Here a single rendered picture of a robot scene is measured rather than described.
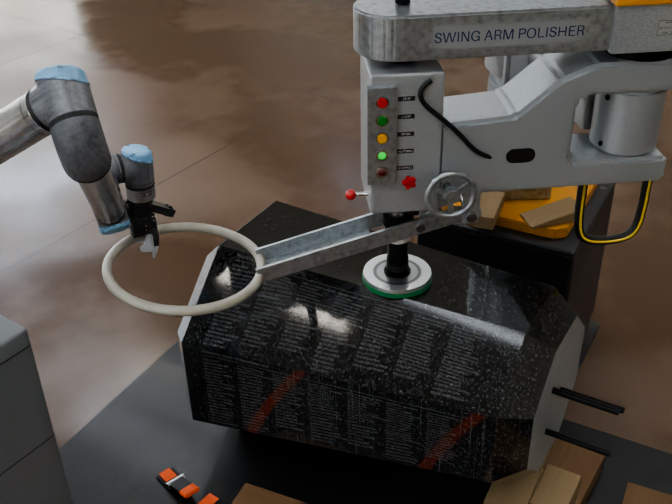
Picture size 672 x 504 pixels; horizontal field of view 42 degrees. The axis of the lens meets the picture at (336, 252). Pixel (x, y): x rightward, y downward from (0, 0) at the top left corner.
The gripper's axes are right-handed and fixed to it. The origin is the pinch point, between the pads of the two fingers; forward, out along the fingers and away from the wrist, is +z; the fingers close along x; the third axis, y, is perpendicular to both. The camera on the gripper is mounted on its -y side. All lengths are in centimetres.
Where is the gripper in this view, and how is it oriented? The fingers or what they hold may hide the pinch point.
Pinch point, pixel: (152, 249)
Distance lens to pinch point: 291.0
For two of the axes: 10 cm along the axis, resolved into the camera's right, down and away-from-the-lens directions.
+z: -0.4, 8.4, 5.4
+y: -8.2, 2.8, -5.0
